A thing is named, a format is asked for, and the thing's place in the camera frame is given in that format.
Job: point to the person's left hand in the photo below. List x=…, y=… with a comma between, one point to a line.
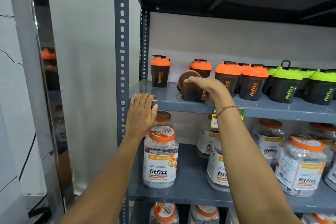
x=140, y=118

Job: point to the person's right hand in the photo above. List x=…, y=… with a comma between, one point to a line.
x=215, y=90

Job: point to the grey metal shelf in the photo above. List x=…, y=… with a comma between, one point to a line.
x=168, y=97

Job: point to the group of orange-lid shaker bottles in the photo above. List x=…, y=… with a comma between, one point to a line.
x=252, y=87

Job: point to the group of green-lid shaker bottles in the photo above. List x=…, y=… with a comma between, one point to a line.
x=308, y=73

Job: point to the person's left forearm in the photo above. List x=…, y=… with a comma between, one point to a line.
x=110, y=184

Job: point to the person's right forearm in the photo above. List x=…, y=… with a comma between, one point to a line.
x=249, y=168

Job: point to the yellow green price tag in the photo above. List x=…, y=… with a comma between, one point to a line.
x=214, y=122

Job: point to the group of clear orange-lid jars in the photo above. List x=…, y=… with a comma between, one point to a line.
x=160, y=163

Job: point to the chrome mirror pillar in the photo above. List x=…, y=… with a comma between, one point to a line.
x=44, y=100

